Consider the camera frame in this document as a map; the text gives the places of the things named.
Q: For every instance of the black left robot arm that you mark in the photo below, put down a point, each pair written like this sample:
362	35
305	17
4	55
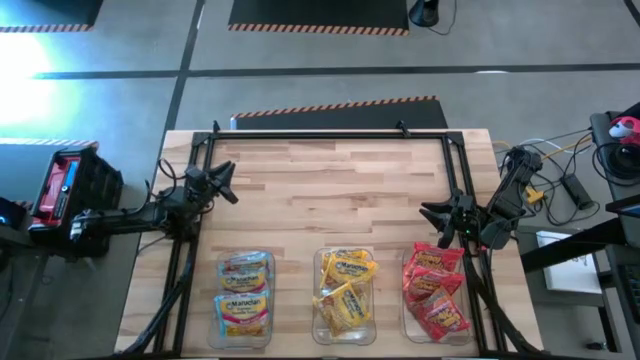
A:
125	222

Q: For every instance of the black power brick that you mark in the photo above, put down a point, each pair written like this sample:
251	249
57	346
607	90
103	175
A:
577	191

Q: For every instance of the yellow creamy chicken ramen pack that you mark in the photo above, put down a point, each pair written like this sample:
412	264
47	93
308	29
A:
345	253
350	271
342	309

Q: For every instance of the grey side table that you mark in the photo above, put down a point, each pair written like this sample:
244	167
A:
530	295

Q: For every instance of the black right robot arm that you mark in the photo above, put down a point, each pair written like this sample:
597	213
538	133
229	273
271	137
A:
510	195

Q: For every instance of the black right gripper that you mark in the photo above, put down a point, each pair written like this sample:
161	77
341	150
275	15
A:
467	216

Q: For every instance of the dark keyboard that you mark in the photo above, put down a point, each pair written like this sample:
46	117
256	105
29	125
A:
631	295

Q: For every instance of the red black tool cart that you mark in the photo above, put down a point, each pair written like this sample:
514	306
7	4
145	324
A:
55	190

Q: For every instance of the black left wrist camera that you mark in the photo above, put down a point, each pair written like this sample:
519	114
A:
194	175

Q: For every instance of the black round stand base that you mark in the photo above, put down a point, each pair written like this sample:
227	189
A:
424	12

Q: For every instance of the red white gadget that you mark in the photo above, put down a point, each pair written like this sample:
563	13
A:
625	129

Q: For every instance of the black device with blue light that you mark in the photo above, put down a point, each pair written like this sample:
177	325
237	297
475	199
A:
12	215

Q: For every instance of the black diagonal beam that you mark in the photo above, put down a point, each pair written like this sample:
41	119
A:
575	247

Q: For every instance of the black side desk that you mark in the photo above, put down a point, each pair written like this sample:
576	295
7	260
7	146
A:
600	130

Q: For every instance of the red ramen pack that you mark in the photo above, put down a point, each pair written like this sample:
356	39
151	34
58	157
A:
430	282
419	302
442	317
432	256

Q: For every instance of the small black floor object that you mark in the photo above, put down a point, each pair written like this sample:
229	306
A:
595	345

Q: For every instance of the black hazard-striped floor mat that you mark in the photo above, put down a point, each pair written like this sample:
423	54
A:
45	12
340	117
320	15
50	142

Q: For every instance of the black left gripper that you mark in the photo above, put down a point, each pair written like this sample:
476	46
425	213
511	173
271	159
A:
205	187

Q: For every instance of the white paper sheet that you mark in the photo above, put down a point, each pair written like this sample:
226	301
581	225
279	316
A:
570	265

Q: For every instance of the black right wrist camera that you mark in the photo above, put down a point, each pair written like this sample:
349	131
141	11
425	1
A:
446	238

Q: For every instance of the black metal rig frame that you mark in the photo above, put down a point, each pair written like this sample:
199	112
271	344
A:
325	135

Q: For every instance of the clear plastic bin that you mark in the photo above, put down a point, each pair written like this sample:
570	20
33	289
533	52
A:
240	340
345	340
407	330

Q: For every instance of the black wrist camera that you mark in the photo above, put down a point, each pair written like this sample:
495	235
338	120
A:
194	175
446	238

